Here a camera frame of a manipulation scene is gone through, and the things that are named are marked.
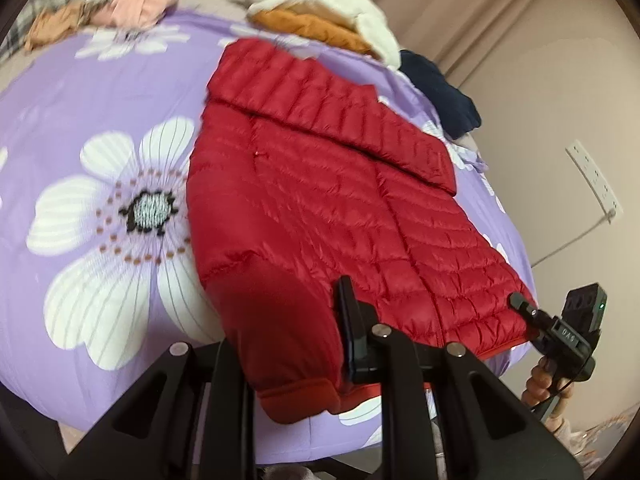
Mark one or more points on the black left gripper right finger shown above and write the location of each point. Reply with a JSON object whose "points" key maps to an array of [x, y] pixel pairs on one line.
{"points": [[443, 401]]}

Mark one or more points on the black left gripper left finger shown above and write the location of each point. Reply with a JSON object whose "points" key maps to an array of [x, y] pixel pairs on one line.
{"points": [[190, 415]]}

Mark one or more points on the red puffer down jacket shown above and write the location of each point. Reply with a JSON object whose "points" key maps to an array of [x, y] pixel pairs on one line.
{"points": [[300, 177]]}

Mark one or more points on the person's right hand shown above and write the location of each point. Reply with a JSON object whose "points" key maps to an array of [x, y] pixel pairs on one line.
{"points": [[537, 390]]}

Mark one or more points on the purple floral bed cover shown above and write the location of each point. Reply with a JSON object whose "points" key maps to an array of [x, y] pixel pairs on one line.
{"points": [[97, 275]]}

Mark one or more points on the navy blue fleece garment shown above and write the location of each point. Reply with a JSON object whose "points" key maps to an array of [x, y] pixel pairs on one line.
{"points": [[456, 111]]}

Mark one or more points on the beige curtain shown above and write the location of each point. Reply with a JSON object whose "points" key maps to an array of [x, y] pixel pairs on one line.
{"points": [[454, 34]]}

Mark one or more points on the orange folded garment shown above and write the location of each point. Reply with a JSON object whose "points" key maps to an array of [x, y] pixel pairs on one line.
{"points": [[312, 27]]}

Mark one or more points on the small tan cloth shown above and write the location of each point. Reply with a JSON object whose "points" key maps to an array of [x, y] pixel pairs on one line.
{"points": [[52, 26]]}

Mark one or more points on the white wall power strip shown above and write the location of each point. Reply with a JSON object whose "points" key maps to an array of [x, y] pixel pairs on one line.
{"points": [[596, 180]]}

